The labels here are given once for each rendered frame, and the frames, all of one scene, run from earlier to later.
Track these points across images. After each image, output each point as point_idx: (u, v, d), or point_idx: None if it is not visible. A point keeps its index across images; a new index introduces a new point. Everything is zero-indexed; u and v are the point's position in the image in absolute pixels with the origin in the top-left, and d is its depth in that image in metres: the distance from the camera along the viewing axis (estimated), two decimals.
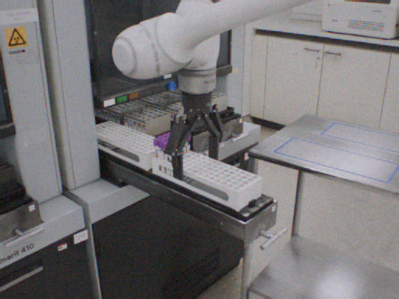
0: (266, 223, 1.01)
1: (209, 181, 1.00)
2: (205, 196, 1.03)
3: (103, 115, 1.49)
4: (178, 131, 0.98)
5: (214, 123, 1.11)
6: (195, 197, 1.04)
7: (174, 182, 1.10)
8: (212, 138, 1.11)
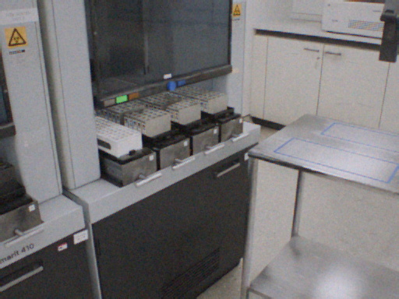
0: (144, 169, 1.29)
1: (98, 135, 1.28)
2: None
3: (103, 115, 1.49)
4: None
5: None
6: None
7: None
8: None
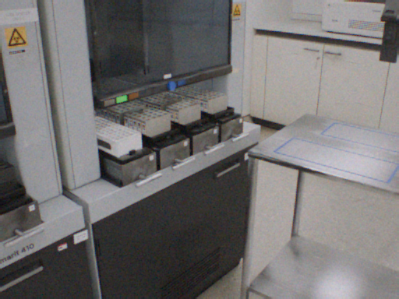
0: (144, 169, 1.29)
1: (98, 135, 1.28)
2: None
3: (103, 115, 1.49)
4: None
5: None
6: None
7: None
8: None
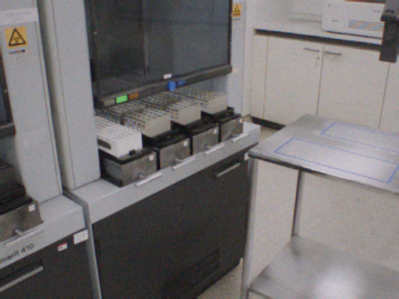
0: (144, 169, 1.29)
1: (98, 135, 1.28)
2: None
3: (103, 115, 1.49)
4: None
5: None
6: None
7: None
8: None
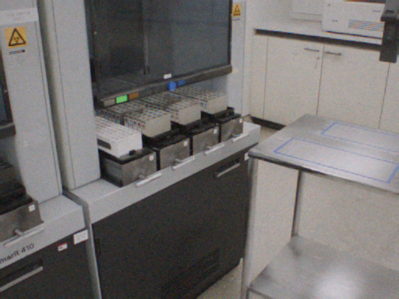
0: (144, 169, 1.29)
1: (98, 135, 1.28)
2: None
3: (103, 115, 1.49)
4: None
5: None
6: None
7: None
8: None
